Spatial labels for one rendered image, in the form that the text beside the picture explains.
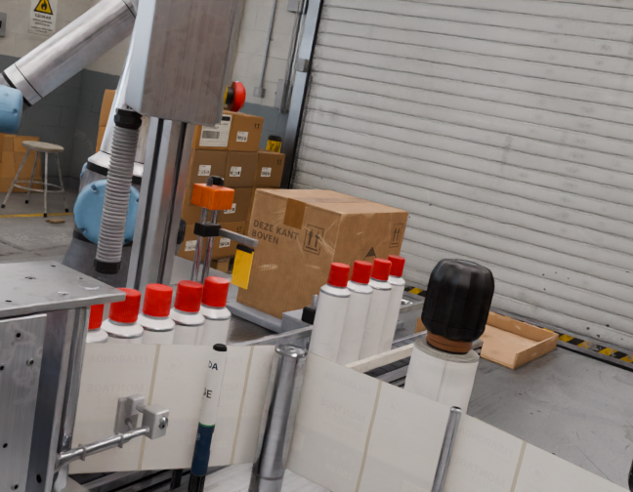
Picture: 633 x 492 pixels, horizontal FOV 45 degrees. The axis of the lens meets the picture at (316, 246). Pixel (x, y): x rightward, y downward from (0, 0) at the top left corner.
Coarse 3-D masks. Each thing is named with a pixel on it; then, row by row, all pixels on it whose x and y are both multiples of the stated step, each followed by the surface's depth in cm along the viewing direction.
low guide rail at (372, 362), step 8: (384, 352) 140; (392, 352) 141; (400, 352) 143; (408, 352) 146; (360, 360) 133; (368, 360) 134; (376, 360) 136; (384, 360) 138; (392, 360) 141; (352, 368) 129; (360, 368) 132; (368, 368) 134
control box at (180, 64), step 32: (160, 0) 87; (192, 0) 88; (224, 0) 89; (160, 32) 87; (192, 32) 89; (224, 32) 90; (160, 64) 88; (192, 64) 89; (224, 64) 91; (128, 96) 101; (160, 96) 89; (192, 96) 90; (224, 96) 92
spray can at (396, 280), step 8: (392, 256) 142; (392, 264) 141; (400, 264) 141; (392, 272) 141; (400, 272) 141; (392, 280) 141; (400, 280) 141; (392, 288) 140; (400, 288) 141; (392, 296) 141; (400, 296) 142; (392, 304) 141; (400, 304) 142; (392, 312) 142; (392, 320) 142; (384, 328) 142; (392, 328) 143; (384, 336) 142; (392, 336) 143; (384, 344) 143
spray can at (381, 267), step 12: (372, 264) 136; (384, 264) 135; (372, 276) 136; (384, 276) 135; (372, 288) 135; (384, 288) 135; (372, 300) 135; (384, 300) 135; (372, 312) 135; (384, 312) 136; (372, 324) 136; (372, 336) 136; (360, 348) 137; (372, 348) 137
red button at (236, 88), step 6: (234, 84) 94; (240, 84) 94; (228, 90) 94; (234, 90) 94; (240, 90) 94; (228, 96) 94; (234, 96) 94; (240, 96) 94; (228, 102) 95; (234, 102) 94; (240, 102) 94; (234, 108) 95; (240, 108) 95
